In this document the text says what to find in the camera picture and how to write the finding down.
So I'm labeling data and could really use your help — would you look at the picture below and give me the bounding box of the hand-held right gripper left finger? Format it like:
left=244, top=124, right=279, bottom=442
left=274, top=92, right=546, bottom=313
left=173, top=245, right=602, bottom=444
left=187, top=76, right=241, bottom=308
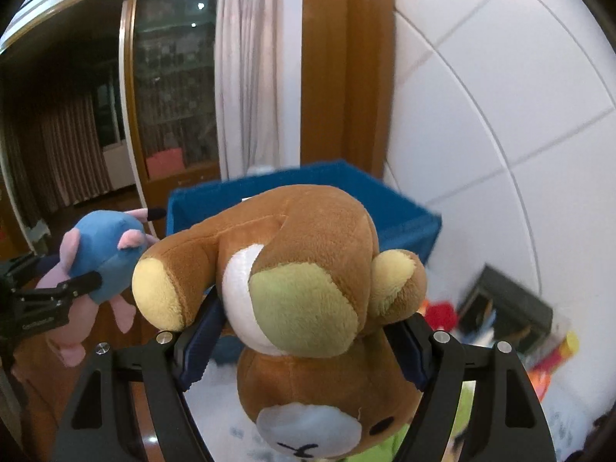
left=50, top=289, right=227, bottom=462

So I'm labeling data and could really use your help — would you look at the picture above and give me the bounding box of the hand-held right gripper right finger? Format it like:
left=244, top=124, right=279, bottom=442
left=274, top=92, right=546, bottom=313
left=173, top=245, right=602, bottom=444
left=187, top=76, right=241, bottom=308
left=385, top=315, right=559, bottom=462

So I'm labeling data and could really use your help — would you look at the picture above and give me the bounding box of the blue and pink plush toy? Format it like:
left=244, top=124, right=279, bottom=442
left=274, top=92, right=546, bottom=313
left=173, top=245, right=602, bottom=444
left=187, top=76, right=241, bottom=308
left=36, top=208, right=159, bottom=369

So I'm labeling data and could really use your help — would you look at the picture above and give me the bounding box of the brown bear plush toy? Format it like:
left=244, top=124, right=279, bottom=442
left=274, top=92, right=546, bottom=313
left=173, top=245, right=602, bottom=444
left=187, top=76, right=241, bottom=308
left=131, top=184, right=429, bottom=460

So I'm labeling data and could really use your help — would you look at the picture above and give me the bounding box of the blue plastic crate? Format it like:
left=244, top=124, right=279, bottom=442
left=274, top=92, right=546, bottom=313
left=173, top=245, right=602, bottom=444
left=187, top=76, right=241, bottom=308
left=166, top=158, right=442, bottom=365

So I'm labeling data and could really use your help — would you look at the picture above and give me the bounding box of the red plush toy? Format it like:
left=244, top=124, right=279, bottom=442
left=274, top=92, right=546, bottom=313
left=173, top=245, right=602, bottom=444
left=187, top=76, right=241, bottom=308
left=426, top=301, right=459, bottom=331

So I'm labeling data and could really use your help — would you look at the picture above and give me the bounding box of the pink storage box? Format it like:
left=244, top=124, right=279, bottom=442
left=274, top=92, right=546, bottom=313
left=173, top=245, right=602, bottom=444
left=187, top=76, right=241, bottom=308
left=144, top=148, right=185, bottom=180

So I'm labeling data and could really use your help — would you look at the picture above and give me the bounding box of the brown striped curtain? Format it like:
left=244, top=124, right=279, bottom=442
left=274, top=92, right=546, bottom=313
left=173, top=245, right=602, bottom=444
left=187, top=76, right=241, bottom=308
left=7, top=94, right=114, bottom=215

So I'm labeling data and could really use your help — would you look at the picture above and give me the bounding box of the black box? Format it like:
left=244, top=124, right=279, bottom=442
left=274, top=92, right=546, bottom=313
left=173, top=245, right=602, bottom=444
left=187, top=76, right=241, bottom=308
left=455, top=264, right=554, bottom=353

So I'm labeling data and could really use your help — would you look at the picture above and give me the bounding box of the wooden framed glass door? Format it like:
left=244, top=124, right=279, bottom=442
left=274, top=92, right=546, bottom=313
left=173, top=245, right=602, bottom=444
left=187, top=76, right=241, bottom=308
left=118, top=0, right=223, bottom=224

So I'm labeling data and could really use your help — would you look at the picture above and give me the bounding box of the yellow snack can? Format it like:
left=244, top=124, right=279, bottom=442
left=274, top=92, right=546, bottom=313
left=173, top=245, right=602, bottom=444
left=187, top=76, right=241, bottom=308
left=527, top=331, right=579, bottom=376

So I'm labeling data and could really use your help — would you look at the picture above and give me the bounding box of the white curtain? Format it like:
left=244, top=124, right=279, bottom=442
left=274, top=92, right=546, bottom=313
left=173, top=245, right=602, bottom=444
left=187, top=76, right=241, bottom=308
left=214, top=0, right=290, bottom=180

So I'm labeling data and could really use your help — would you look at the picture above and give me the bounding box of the white padded wooden headboard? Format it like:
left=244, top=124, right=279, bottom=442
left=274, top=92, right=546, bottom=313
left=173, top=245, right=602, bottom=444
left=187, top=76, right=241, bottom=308
left=279, top=0, right=616, bottom=444

